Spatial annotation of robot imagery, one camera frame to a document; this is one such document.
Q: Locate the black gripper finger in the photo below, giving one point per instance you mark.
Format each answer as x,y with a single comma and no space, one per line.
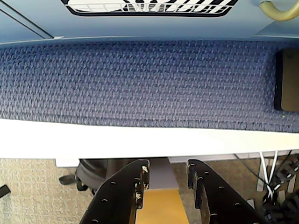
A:
222,200
116,193

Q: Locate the dark grey bag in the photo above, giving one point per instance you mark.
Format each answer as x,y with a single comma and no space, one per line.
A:
93,172

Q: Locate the yellow flat board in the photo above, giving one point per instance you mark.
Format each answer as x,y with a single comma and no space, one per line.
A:
161,207

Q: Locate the grey table leg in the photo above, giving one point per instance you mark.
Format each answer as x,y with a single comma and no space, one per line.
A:
163,173

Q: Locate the blue woven mat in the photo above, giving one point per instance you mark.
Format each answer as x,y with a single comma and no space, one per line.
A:
140,84

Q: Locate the small black floor object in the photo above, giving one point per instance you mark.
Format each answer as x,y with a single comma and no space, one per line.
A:
4,191

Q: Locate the black flat rectangular object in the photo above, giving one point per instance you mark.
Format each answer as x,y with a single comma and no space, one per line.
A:
288,79

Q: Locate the blue toy kitchen unit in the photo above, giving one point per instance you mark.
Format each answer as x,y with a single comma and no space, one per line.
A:
14,32

